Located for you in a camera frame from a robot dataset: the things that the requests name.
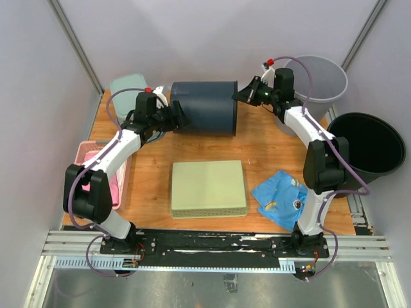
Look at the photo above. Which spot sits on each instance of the white slotted cable duct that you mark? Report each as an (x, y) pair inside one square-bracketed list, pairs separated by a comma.
[(125, 264)]

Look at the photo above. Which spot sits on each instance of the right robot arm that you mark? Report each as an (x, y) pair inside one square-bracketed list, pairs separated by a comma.
[(323, 172)]

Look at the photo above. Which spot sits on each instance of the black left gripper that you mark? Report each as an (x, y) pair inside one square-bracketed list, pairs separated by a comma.
[(176, 122)]

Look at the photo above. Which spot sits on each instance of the dark blue cylindrical bin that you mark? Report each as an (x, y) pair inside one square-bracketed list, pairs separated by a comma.
[(208, 105)]

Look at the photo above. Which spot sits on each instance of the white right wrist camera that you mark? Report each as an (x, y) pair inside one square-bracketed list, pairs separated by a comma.
[(268, 75)]

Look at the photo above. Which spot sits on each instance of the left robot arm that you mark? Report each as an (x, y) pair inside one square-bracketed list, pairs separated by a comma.
[(87, 196)]

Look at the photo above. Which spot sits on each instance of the teal plastic basket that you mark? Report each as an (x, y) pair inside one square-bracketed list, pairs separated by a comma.
[(126, 101)]

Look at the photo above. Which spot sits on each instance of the blue cartoon print cloth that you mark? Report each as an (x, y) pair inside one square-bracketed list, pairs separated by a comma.
[(282, 199)]

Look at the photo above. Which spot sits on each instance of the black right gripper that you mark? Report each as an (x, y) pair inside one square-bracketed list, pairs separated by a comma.
[(249, 94)]

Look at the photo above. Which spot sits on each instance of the aluminium frame rail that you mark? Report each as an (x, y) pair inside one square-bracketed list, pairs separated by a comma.
[(71, 243)]

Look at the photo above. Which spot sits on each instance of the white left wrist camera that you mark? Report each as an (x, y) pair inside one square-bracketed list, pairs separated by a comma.
[(159, 91)]

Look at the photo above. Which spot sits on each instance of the black plastic bin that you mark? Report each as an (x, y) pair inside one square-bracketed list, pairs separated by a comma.
[(376, 149)]

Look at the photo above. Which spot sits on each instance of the pink cloth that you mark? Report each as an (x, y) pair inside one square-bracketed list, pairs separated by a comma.
[(115, 182)]

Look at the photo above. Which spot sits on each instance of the pink plastic basket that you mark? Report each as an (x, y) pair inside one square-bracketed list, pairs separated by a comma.
[(99, 145)]

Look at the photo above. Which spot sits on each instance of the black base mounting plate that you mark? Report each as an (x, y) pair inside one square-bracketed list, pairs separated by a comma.
[(172, 247)]

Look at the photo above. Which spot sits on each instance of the grey plastic bin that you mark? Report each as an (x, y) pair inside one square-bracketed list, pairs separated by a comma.
[(321, 78)]

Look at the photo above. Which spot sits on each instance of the light green plastic basket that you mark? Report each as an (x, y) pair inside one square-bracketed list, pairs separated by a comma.
[(208, 189)]

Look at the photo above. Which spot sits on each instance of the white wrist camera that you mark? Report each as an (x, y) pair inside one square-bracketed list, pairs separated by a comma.
[(268, 75), (159, 91)]

